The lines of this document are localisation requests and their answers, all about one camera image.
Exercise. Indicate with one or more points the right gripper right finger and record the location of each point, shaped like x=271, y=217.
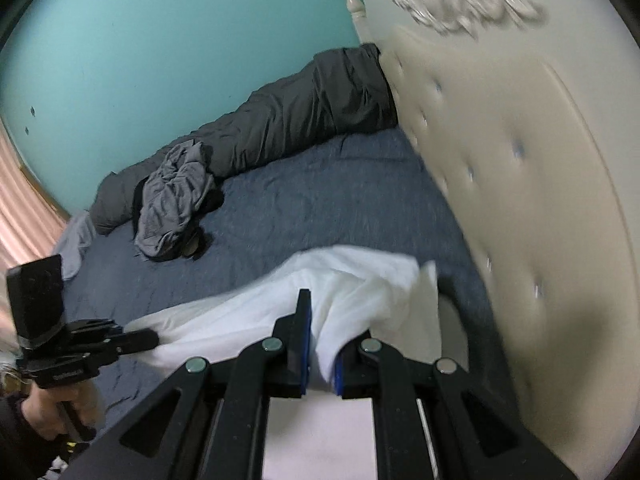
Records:
x=432, y=421

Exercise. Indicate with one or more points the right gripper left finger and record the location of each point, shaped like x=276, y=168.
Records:
x=208, y=420

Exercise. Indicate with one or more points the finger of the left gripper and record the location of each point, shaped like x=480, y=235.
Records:
x=126, y=343
x=95, y=327

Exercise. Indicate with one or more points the white polo shirt black trim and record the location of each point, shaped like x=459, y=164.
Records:
x=353, y=289

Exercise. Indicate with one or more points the folded white clothes stack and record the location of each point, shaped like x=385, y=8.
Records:
x=455, y=344

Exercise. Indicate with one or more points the person's left hand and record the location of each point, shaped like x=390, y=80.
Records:
x=40, y=408

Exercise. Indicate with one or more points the light grey pillow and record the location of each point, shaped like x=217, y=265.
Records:
x=74, y=242

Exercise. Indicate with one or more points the pink curtain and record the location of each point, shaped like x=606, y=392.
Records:
x=29, y=229

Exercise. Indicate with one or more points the black garment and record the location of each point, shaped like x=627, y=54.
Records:
x=190, y=244

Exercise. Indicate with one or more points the grey crumpled garment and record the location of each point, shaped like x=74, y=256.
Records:
x=170, y=198

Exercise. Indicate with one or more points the dark grey rolled duvet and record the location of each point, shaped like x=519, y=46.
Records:
x=340, y=91

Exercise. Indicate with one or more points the cream tufted headboard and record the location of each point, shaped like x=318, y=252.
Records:
x=526, y=112

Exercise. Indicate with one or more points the black tracker camera box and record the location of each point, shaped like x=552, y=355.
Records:
x=35, y=292

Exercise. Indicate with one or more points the wooden window frame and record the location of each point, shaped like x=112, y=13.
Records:
x=43, y=193

